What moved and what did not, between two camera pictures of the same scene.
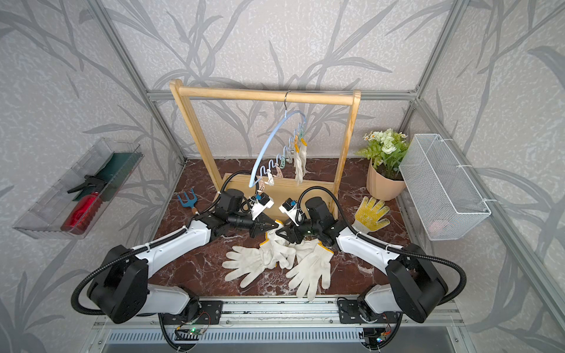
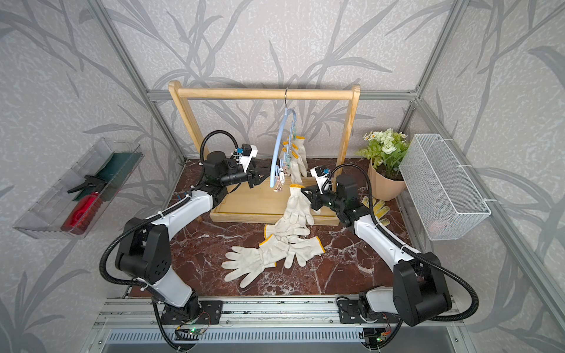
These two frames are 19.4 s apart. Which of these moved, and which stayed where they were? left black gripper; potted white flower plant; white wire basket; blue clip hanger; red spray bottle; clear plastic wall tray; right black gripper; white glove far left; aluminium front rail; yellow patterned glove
Moved: right black gripper; blue clip hanger; left black gripper
Stayed: white wire basket; red spray bottle; potted white flower plant; aluminium front rail; yellow patterned glove; clear plastic wall tray; white glove far left
